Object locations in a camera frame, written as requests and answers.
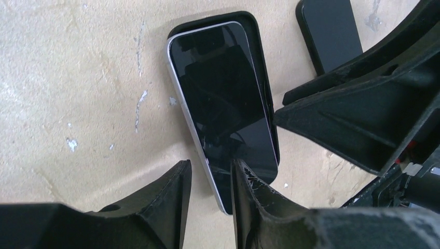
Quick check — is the large black phone case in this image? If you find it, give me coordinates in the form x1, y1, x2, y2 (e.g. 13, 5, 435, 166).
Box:
167, 10, 281, 165

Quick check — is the black phone silver frame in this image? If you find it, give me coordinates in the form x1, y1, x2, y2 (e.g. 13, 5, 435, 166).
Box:
166, 21, 279, 215

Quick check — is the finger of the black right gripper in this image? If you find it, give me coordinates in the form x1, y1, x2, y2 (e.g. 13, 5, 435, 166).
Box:
282, 1, 439, 106

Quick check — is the black phone dark frame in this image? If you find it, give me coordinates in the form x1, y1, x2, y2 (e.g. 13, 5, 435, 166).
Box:
295, 0, 363, 76

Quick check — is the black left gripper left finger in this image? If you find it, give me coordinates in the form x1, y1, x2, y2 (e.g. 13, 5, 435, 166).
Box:
1, 160, 192, 248

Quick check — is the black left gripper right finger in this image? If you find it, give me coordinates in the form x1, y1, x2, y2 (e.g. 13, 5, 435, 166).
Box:
231, 159, 439, 248

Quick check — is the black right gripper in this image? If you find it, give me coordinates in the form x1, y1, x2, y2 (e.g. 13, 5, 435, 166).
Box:
274, 41, 439, 213

